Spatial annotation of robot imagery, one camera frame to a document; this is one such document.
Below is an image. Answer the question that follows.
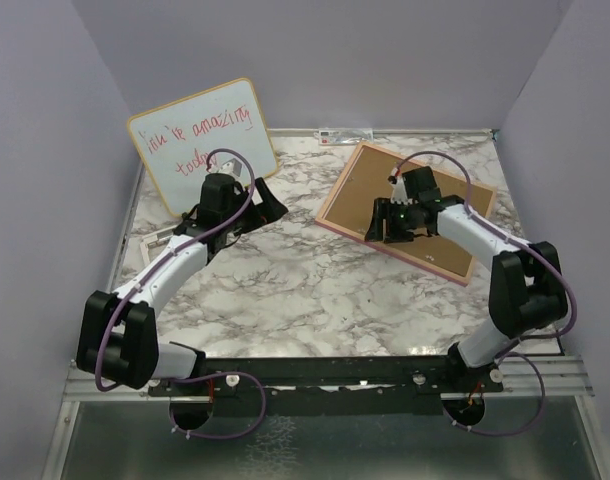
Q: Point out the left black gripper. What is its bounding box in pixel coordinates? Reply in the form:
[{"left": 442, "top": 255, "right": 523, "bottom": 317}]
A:
[{"left": 222, "top": 176, "right": 286, "bottom": 235}]

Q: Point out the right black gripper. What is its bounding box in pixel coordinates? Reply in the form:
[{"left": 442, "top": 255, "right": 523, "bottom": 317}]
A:
[{"left": 365, "top": 196, "right": 420, "bottom": 243}]

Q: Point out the pink wooden photo frame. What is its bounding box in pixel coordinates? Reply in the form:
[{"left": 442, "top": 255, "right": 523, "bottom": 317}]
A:
[{"left": 315, "top": 142, "right": 481, "bottom": 286}]

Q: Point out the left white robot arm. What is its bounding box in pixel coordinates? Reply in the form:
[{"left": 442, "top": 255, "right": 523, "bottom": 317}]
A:
[{"left": 76, "top": 173, "right": 288, "bottom": 395}]

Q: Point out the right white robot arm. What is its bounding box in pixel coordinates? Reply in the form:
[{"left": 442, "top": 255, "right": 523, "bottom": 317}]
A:
[{"left": 364, "top": 167, "right": 569, "bottom": 391}]

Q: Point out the small whiteboard with red writing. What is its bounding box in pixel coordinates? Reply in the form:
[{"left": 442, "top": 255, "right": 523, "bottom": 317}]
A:
[{"left": 127, "top": 78, "right": 279, "bottom": 217}]

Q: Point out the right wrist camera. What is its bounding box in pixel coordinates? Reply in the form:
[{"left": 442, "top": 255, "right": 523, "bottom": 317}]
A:
[{"left": 388, "top": 168, "right": 410, "bottom": 205}]

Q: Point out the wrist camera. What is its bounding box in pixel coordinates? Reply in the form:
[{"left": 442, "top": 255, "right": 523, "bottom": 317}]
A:
[
  {"left": 217, "top": 158, "right": 245, "bottom": 181},
  {"left": 388, "top": 168, "right": 410, "bottom": 205}
]

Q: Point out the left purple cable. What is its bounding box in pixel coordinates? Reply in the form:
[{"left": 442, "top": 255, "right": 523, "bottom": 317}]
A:
[{"left": 94, "top": 148, "right": 267, "bottom": 441}]

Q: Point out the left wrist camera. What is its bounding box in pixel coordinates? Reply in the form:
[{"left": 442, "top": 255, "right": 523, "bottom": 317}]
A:
[{"left": 217, "top": 158, "right": 245, "bottom": 181}]

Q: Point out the white label strip at wall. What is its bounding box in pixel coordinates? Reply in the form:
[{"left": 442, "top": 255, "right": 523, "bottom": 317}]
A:
[{"left": 316, "top": 128, "right": 374, "bottom": 146}]

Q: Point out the metal angle bracket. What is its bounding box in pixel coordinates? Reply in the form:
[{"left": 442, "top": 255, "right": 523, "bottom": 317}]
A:
[{"left": 139, "top": 227, "right": 174, "bottom": 266}]

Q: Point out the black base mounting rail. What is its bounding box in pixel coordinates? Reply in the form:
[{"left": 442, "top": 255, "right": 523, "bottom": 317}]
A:
[{"left": 148, "top": 355, "right": 503, "bottom": 417}]

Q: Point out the aluminium front rail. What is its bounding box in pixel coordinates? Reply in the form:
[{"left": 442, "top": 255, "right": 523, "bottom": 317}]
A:
[{"left": 62, "top": 355, "right": 597, "bottom": 401}]

